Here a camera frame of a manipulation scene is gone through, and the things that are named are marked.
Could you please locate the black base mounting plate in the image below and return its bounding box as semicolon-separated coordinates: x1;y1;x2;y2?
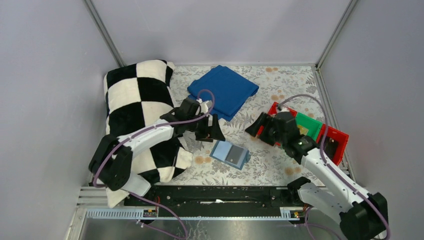
145;185;310;219

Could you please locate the red bin right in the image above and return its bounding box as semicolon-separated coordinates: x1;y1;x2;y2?
323;126;349;166

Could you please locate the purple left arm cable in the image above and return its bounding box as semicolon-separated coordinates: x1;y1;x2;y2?
92;89;216;240

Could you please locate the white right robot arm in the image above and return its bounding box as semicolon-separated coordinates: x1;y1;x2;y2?
245;111;390;240

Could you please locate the green bin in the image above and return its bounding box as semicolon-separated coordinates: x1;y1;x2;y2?
295;112;323;141

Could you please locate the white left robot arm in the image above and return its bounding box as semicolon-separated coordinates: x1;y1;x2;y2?
88;97;225;196

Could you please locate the white slotted cable duct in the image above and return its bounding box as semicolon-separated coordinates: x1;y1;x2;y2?
86;207;301;221

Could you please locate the dark grey card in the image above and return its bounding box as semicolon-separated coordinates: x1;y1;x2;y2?
225;145;244;165

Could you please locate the dark card in red bin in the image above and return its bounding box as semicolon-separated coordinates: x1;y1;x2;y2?
323;136;339;160

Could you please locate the gold card in green bin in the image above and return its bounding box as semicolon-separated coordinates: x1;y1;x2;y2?
297;125;309;136

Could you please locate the blue leather card holder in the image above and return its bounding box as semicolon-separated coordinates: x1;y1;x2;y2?
209;140;251;170

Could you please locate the floral table mat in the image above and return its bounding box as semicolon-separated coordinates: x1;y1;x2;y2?
153;66;324;186

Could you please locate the folded blue cloth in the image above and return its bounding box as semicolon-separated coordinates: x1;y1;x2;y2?
187;65;259;122

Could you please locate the black white checkered pillow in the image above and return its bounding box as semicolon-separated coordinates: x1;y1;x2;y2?
103;59;195;209

